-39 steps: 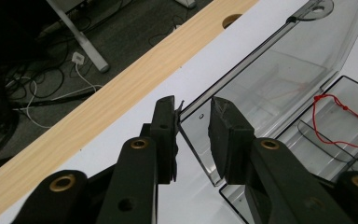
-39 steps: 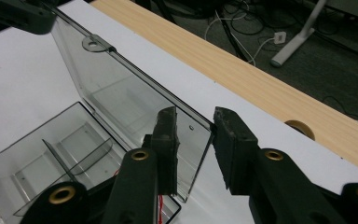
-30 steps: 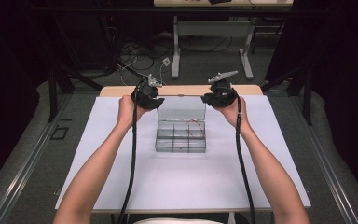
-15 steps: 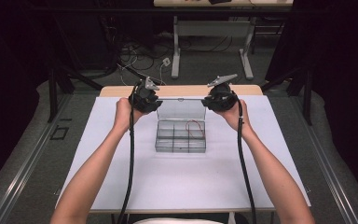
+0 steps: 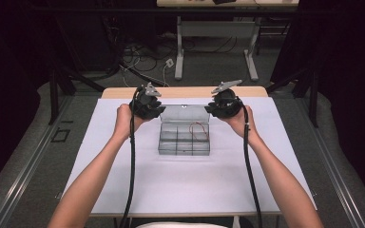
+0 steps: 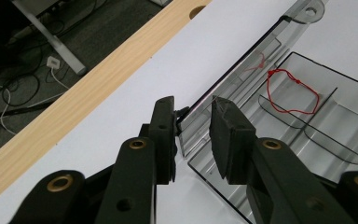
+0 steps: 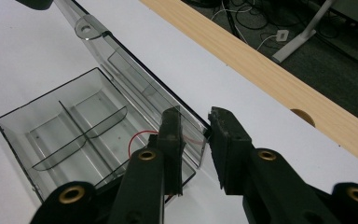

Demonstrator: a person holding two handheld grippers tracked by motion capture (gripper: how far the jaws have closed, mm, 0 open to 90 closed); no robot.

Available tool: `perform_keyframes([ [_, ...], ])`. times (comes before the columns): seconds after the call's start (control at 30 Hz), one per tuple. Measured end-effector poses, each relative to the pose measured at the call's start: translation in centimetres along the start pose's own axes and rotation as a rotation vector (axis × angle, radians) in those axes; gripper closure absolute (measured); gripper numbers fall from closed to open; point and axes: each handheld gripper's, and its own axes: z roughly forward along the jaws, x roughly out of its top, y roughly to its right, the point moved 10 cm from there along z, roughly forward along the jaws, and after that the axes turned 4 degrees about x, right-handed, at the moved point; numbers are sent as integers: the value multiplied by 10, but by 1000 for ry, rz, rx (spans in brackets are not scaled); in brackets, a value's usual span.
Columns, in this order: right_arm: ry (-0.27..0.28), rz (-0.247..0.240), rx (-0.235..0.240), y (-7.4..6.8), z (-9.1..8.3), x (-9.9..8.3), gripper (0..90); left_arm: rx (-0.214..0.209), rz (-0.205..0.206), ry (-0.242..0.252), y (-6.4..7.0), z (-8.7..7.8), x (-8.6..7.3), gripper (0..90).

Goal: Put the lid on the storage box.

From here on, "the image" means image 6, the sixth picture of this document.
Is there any white adapter cable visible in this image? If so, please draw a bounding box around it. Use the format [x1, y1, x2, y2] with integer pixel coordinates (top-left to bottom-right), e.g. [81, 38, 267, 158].
[50, 66, 72, 91]

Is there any red string loop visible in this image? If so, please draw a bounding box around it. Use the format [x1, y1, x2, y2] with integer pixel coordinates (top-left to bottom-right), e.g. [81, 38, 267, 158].
[266, 68, 321, 116]

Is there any light wooden table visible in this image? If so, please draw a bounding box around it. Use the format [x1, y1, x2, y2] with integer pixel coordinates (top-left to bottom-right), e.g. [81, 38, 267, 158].
[0, 0, 213, 210]

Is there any white-framed desk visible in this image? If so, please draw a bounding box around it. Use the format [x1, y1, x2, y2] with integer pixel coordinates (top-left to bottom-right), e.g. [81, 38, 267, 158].
[10, 0, 89, 77]

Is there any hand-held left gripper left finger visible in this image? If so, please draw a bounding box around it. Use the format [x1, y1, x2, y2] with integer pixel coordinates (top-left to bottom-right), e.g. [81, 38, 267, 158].
[94, 95, 178, 224]

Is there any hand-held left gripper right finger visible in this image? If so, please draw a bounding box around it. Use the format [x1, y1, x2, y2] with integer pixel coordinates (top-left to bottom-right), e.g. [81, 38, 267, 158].
[209, 95, 355, 224]

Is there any white floor cable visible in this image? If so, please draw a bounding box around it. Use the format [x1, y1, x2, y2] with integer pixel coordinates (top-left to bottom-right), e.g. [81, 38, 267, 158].
[0, 88, 65, 137]

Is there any bundle of black cables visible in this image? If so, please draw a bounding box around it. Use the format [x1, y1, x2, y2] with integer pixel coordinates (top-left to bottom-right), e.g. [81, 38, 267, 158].
[0, 29, 63, 125]

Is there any clear grey compartment box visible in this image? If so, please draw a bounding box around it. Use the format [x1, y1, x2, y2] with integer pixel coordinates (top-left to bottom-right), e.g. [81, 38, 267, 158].
[176, 0, 358, 224]

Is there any white power adapter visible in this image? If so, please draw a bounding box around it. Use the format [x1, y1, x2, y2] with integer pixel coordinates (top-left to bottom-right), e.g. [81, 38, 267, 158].
[46, 55, 61, 70]

